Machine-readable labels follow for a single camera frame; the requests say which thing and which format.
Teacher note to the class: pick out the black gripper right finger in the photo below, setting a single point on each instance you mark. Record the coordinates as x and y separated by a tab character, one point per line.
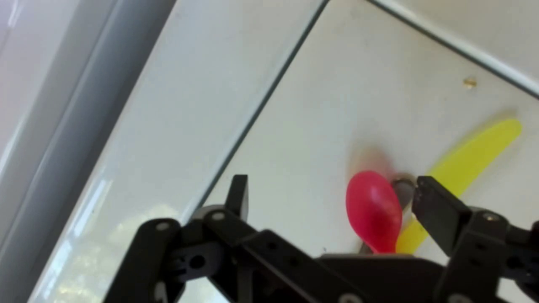
477	241

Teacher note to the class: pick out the white top-load washing machine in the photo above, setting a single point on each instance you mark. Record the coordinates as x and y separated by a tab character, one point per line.
186	111

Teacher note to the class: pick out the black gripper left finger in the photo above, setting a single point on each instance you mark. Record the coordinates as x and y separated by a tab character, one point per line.
152	246

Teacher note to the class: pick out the small metal spoon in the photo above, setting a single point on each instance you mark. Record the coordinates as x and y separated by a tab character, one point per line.
405	190

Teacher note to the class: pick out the yellow plastic knife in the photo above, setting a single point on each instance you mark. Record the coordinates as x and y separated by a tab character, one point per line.
466	160

